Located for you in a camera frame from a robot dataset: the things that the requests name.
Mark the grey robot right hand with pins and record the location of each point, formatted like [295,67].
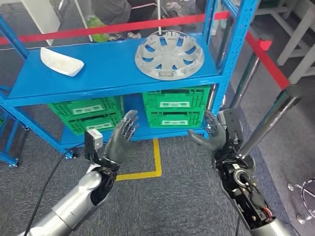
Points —
[216,140]

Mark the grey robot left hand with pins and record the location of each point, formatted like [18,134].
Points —
[115,146]

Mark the silver wheel hubcap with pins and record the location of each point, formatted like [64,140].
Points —
[169,55]

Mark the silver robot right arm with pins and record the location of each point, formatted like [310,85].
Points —
[245,195]

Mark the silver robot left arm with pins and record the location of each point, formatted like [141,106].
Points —
[73,205]

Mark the blue metal shelf rack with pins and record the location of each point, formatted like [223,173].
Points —
[7,159]
[110,71]

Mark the yellow floor marking tape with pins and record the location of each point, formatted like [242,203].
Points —
[157,156]

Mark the green plastic crate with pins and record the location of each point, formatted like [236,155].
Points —
[63,109]
[155,120]
[152,97]
[76,125]

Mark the white mirror housing shell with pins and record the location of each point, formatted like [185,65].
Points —
[61,63]

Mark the green bag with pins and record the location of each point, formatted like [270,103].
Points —
[98,37]

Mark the chrome stool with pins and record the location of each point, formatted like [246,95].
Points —
[309,195]

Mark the person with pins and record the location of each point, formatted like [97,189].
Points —
[110,9]

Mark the white table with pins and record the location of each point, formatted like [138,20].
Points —
[41,16]

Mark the right wrist camera mount plate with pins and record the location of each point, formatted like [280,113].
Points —
[231,123]

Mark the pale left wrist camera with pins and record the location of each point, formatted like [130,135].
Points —
[97,138]

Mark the dark stanchion post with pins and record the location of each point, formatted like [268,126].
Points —
[221,47]

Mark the white table frame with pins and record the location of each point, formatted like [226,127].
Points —
[295,39]

